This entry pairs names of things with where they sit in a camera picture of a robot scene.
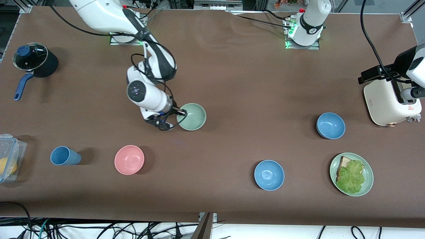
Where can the blue bowl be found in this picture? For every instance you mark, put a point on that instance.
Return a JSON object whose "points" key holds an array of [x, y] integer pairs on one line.
{"points": [[269, 175], [330, 125]]}

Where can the green bowl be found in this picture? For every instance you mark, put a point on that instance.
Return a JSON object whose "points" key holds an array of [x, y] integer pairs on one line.
{"points": [[194, 117]]}

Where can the green plate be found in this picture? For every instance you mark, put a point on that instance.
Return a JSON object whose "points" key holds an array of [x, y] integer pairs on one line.
{"points": [[368, 179]]}

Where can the green lettuce leaf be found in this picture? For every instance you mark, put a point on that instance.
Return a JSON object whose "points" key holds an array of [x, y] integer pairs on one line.
{"points": [[352, 177]]}

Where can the aluminium frame corner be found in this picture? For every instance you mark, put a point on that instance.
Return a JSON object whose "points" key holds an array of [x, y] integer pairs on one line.
{"points": [[411, 11], [26, 9]]}

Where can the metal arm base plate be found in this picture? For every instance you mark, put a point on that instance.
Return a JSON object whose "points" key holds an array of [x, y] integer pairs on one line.
{"points": [[116, 39], [315, 47]]}

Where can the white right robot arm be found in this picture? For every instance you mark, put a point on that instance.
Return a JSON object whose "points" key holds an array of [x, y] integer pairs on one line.
{"points": [[99, 15]]}

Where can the cream white toaster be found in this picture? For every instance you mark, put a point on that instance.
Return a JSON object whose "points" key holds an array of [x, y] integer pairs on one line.
{"points": [[385, 103]]}

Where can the blue cup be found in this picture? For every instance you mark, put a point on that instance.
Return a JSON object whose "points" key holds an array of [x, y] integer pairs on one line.
{"points": [[64, 156]]}

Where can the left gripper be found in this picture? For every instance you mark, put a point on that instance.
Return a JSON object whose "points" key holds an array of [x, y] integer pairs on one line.
{"points": [[395, 67]]}

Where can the glass lid blue knob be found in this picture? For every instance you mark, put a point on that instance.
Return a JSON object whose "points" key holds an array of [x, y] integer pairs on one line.
{"points": [[31, 56]]}

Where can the bread slice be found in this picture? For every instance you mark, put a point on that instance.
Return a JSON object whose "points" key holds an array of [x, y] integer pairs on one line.
{"points": [[345, 162]]}

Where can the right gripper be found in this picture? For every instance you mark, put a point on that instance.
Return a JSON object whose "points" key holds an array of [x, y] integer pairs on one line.
{"points": [[175, 110]]}

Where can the yellow lemon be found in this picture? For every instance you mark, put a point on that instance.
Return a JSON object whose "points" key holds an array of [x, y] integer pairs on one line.
{"points": [[6, 166]]}

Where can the pink bowl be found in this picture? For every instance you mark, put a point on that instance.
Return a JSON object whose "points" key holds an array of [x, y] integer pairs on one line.
{"points": [[129, 159]]}

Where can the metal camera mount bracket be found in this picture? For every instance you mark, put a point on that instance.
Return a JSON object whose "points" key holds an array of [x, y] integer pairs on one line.
{"points": [[204, 227]]}

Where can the clear plastic container blue lid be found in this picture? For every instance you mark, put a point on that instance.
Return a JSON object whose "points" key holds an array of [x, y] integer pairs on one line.
{"points": [[13, 149]]}

